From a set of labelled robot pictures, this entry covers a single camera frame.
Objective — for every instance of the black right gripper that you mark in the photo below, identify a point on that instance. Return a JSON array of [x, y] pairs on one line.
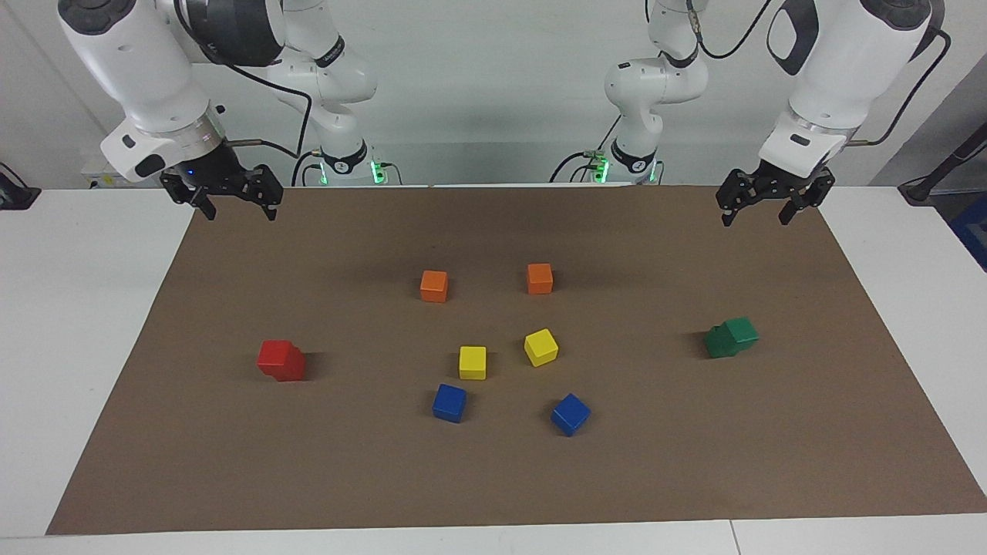
[[212, 173]]

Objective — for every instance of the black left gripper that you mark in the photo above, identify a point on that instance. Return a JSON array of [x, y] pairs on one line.
[[779, 181]]

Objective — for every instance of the green wooden cube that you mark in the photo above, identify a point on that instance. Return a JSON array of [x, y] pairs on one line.
[[744, 331], [719, 345]]

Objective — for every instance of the red wooden cube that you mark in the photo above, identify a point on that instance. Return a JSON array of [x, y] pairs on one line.
[[271, 354], [297, 371]]

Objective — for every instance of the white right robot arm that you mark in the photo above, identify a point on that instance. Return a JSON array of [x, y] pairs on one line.
[[131, 54]]

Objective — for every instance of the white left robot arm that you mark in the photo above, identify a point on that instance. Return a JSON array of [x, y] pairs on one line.
[[848, 54]]

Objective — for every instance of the green lit base connector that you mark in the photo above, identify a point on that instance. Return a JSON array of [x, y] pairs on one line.
[[379, 171], [598, 166]]

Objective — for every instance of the white power socket box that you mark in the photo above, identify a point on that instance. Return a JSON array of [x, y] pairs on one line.
[[91, 177]]

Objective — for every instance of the black pole stand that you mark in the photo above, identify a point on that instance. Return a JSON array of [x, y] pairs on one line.
[[917, 189]]

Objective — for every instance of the orange wooden cube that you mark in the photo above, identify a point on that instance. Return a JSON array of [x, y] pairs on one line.
[[434, 286], [540, 278]]

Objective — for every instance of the blue crate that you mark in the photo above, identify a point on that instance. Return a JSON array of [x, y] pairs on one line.
[[975, 231]]

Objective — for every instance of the black clamp base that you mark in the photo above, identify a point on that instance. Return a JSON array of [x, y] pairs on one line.
[[15, 196]]

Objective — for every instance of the yellow wooden cube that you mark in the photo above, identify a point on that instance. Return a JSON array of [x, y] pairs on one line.
[[473, 362], [540, 347]]

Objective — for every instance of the blue wooden cube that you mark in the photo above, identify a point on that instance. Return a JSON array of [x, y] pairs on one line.
[[449, 402], [570, 414]]

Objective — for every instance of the brown table mat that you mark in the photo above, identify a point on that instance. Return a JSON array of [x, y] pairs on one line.
[[493, 478]]

